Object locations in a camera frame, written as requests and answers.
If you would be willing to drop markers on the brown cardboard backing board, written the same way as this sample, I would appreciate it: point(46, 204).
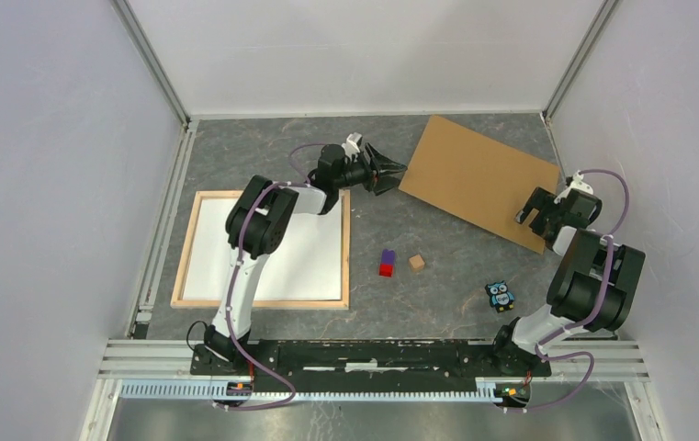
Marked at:
point(477, 179)

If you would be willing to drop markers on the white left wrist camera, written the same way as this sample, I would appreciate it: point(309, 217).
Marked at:
point(353, 145)

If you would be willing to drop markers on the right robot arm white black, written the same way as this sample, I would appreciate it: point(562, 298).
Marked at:
point(594, 286)

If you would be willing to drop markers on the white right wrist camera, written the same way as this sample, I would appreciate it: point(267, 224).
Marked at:
point(574, 182)

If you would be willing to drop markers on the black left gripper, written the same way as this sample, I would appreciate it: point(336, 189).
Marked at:
point(380, 172)

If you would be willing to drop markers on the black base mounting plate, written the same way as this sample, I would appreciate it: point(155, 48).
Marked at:
point(349, 366)

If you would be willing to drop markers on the light wooden picture frame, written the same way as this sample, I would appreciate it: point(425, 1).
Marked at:
point(276, 304)

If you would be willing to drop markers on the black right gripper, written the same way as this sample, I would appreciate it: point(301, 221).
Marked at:
point(540, 200)

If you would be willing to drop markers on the printed photo with white border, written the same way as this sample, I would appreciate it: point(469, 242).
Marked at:
point(312, 255)

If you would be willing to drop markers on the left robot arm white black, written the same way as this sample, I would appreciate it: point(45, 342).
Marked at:
point(257, 224)

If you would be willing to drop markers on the blue owl figure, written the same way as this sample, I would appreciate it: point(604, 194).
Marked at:
point(500, 297)

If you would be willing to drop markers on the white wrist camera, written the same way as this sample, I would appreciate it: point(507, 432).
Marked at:
point(353, 145)
point(574, 182)

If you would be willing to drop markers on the red and purple block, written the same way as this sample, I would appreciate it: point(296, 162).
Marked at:
point(387, 263)

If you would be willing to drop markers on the small wooden cube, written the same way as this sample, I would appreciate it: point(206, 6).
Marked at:
point(416, 263)

